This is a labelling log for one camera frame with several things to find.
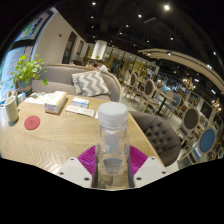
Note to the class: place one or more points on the small white and blue box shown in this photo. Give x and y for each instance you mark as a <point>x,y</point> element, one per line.
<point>80,102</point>

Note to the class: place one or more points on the white paper cup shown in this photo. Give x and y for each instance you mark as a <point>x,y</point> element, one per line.
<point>11,109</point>

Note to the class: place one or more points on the grey curved sofa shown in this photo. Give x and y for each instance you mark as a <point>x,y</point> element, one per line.
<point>56,76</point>

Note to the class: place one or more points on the group of dining chairs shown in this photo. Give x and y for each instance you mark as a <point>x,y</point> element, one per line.
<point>206,140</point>

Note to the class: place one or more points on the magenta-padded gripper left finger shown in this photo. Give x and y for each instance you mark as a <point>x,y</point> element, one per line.
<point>75,171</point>

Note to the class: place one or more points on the colourful printed paper sheet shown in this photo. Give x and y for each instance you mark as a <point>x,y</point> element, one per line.
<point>36,98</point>

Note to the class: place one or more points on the group of ceiling lights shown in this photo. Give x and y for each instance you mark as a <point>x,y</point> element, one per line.
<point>166,7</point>

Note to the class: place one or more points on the white printed booklet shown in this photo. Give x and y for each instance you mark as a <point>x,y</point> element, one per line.
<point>80,110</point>

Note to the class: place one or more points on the green potted plant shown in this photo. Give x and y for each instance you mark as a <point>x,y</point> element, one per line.
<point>26,71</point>

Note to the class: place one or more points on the printed window sticker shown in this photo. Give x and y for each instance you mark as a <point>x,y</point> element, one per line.
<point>13,66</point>

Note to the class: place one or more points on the white and wood tissue box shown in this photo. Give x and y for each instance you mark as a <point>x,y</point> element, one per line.
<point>55,103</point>

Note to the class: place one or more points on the flat round red coaster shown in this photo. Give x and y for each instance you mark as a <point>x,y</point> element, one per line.
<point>32,122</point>

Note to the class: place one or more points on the dark grey tufted armchair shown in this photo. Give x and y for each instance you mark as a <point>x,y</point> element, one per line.
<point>160,133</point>

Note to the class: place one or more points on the clear white-capped water bottle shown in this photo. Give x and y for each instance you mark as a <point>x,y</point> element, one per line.
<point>112,133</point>

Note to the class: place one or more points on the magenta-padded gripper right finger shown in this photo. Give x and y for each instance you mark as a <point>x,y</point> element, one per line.
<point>150,170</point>

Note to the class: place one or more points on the person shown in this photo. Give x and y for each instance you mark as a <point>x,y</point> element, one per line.
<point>102,67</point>

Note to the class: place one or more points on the grey chevron pillow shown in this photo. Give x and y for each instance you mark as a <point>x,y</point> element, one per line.
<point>90,83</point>

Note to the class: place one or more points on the framed food poster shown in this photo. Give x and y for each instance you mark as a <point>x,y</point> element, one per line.
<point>33,26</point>

